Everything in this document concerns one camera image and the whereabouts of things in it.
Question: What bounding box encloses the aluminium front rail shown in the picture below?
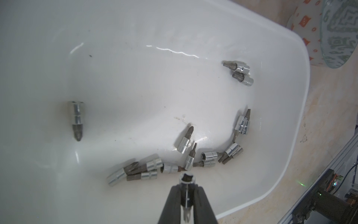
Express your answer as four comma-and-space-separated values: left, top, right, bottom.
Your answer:
279, 134, 358, 224

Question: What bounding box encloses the silver bit cluster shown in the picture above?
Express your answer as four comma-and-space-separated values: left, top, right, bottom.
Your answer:
179, 172, 196, 224
128, 158, 164, 175
177, 126, 194, 154
160, 163, 185, 174

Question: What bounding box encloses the silver bit top cluster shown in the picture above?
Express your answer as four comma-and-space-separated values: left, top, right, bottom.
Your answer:
160, 163, 185, 174

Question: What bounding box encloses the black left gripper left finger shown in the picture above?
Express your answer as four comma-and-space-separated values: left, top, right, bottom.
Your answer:
158, 185, 181, 224

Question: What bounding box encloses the white plastic storage box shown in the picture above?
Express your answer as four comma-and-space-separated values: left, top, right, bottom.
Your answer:
1, 1, 310, 224

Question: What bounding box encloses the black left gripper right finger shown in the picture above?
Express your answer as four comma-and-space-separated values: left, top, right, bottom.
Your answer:
194, 185, 218, 224

